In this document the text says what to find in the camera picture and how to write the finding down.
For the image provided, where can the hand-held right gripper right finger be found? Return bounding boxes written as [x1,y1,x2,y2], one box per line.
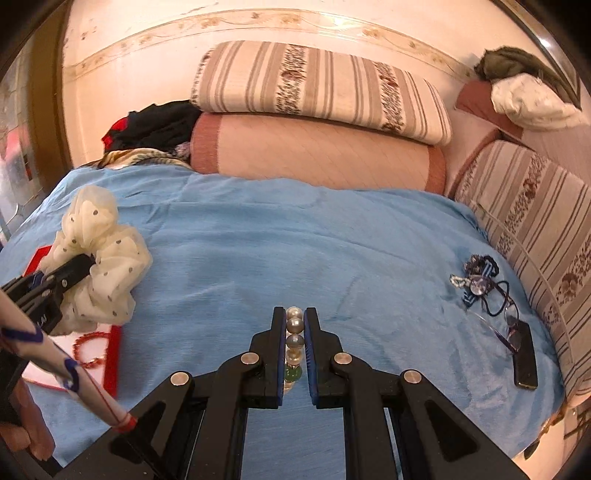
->
[304,307,532,480]

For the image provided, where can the black smartphone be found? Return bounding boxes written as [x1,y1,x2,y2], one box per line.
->
[513,320,539,391]

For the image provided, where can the red bead bracelet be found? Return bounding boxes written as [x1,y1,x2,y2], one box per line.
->
[71,330,114,370]

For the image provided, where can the purple framed glasses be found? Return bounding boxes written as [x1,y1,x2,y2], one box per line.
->
[466,295,525,356]

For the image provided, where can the blue ribbon hair bow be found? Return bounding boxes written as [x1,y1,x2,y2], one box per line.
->
[450,254,502,308]

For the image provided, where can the white polka dot scrunchie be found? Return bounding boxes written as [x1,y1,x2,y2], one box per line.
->
[46,187,153,335]

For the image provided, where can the pink bolster cushion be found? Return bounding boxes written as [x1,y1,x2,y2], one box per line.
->
[190,113,448,193]

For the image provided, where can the black hair tie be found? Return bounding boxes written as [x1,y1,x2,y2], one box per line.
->
[480,281,514,318]

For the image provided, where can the dark frame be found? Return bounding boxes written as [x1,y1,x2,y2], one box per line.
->
[489,0,583,107]

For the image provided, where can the yellow patterned cloth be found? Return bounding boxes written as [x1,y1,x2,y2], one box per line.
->
[97,148,192,171]

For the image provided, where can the red cloth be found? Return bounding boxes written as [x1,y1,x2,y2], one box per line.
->
[99,117,130,153]

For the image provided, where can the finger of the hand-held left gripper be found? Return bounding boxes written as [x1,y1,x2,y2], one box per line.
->
[48,253,98,295]

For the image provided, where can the person's left hand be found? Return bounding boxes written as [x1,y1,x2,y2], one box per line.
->
[0,381,55,462]

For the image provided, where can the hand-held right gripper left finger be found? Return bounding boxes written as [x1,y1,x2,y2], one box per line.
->
[55,305,288,480]

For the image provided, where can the pearl bead bracelet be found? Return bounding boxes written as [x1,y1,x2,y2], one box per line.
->
[283,307,306,393]

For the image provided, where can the blue blanket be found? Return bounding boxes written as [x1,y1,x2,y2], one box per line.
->
[0,164,566,467]

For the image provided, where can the striped floral cushion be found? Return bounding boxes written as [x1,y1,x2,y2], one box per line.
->
[189,41,453,147]
[455,140,591,407]

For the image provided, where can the brown pink cushion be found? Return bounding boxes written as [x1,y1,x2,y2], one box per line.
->
[445,80,532,197]

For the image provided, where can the white pillow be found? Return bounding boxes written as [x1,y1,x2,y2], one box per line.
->
[490,74,583,131]

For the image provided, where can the black clothing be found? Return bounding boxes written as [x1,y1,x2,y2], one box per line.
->
[111,102,204,153]

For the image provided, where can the wooden door frame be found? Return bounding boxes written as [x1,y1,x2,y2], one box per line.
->
[46,0,77,171]

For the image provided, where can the red framed white tray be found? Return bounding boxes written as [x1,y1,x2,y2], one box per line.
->
[23,244,123,398]

